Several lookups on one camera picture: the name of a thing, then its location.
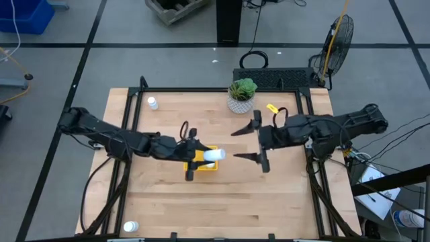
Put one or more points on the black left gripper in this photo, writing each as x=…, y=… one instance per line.
x=168, y=148

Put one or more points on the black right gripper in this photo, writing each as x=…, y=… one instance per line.
x=272, y=136

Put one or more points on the white pill bottle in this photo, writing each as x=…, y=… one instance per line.
x=152, y=103
x=215, y=155
x=210, y=165
x=130, y=226

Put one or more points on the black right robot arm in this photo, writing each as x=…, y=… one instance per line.
x=356, y=121

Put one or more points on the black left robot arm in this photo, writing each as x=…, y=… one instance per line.
x=100, y=129

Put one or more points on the yellow plastic basket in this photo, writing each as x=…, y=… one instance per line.
x=200, y=156

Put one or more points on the white grey triangle-pattern planter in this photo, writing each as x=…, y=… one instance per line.
x=239, y=107

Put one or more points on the green succulent plant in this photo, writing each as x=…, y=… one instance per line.
x=243, y=88

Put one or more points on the black perforated metal case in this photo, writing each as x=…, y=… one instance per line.
x=275, y=78

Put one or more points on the black tower column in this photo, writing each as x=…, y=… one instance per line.
x=228, y=20

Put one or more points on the black metal beam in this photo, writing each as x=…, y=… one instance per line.
x=386, y=179

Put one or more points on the white paper sheets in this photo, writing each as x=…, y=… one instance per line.
x=379, y=201

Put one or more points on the black floor fan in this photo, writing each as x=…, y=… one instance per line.
x=344, y=33

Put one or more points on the grey wooden crate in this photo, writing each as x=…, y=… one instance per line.
x=168, y=15

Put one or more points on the grey stand base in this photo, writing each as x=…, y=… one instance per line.
x=13, y=83

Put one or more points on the black equipment base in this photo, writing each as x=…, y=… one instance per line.
x=4, y=112

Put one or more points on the blue plastic bin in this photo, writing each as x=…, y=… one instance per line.
x=27, y=17

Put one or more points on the black aluminium table frame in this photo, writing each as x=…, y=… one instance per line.
x=201, y=89

